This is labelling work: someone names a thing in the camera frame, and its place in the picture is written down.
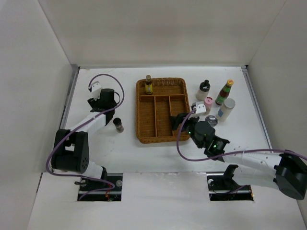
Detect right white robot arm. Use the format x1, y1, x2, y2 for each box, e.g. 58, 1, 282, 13
170, 111, 307, 200

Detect pink cap spice jar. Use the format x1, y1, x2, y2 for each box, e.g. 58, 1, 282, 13
204, 97, 213, 115

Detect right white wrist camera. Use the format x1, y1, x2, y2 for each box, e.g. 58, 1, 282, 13
191, 101, 207, 117

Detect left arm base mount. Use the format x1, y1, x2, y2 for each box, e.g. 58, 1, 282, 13
75, 173, 123, 202

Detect brown wicker organizer tray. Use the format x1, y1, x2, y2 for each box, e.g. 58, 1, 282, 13
136, 78, 190, 144

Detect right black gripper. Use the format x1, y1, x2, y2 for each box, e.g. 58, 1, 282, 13
169, 112, 203, 149

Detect white cap salt jar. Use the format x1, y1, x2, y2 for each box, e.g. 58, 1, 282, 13
216, 98, 236, 122

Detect clear lid pepper jar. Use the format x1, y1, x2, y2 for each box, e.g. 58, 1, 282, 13
205, 115, 218, 127

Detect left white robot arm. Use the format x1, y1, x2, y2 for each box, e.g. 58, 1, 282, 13
51, 88, 118, 191

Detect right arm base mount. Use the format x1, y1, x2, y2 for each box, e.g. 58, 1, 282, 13
207, 164, 254, 201

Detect yellow label oil bottle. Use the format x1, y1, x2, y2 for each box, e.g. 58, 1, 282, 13
145, 75, 153, 95

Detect small dark spice jar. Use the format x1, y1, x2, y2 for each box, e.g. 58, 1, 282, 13
113, 117, 124, 133

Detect red sauce bottle yellow cap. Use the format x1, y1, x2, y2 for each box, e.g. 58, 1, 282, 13
215, 79, 234, 105

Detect black cap white bottle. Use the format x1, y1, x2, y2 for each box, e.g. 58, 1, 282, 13
196, 80, 211, 101

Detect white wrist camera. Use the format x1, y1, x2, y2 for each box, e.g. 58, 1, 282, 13
88, 81, 102, 101
191, 101, 207, 117

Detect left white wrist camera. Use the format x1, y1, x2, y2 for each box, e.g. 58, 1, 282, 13
88, 81, 102, 101

